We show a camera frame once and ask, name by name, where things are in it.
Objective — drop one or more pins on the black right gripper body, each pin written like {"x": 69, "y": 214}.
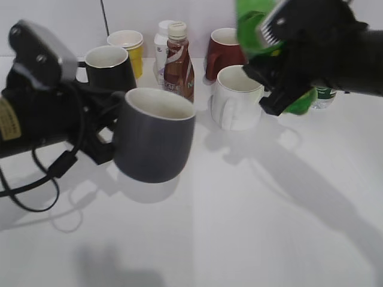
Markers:
{"x": 324, "y": 45}

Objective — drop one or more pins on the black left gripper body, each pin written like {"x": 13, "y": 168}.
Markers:
{"x": 96, "y": 109}

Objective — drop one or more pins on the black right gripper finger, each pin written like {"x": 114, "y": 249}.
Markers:
{"x": 281, "y": 23}
{"x": 289, "y": 92}

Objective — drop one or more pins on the green soda bottle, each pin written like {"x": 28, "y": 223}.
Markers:
{"x": 249, "y": 14}

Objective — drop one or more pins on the dark grey ceramic mug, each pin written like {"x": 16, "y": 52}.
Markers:
{"x": 153, "y": 135}

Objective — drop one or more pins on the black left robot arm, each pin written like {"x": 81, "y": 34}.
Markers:
{"x": 72, "y": 112}

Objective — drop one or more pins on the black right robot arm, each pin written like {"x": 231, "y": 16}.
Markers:
{"x": 374, "y": 56}

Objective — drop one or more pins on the yellow paper cup stack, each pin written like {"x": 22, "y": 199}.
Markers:
{"x": 132, "y": 42}

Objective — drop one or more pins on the clear water bottle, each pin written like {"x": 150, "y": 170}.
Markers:
{"x": 325, "y": 96}

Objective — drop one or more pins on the white ceramic mug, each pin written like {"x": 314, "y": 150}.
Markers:
{"x": 235, "y": 100}

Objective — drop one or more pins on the black ceramic mug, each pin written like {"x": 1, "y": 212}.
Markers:
{"x": 108, "y": 67}

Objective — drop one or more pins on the dark red ceramic mug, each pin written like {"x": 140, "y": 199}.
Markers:
{"x": 223, "y": 51}

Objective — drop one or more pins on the brown Nescafe coffee bottle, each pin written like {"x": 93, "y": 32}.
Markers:
{"x": 179, "y": 72}

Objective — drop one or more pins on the white yogurt drink bottle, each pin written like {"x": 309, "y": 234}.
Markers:
{"x": 161, "y": 49}

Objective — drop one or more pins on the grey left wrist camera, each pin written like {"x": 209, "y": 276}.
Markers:
{"x": 41, "y": 56}

